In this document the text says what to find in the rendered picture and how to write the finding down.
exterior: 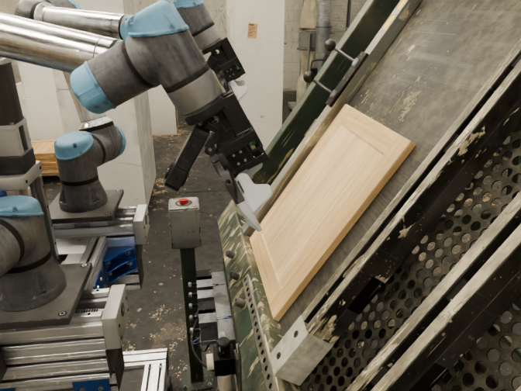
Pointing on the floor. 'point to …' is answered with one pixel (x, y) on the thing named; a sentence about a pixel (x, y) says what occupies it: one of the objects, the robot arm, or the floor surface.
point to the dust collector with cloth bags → (312, 45)
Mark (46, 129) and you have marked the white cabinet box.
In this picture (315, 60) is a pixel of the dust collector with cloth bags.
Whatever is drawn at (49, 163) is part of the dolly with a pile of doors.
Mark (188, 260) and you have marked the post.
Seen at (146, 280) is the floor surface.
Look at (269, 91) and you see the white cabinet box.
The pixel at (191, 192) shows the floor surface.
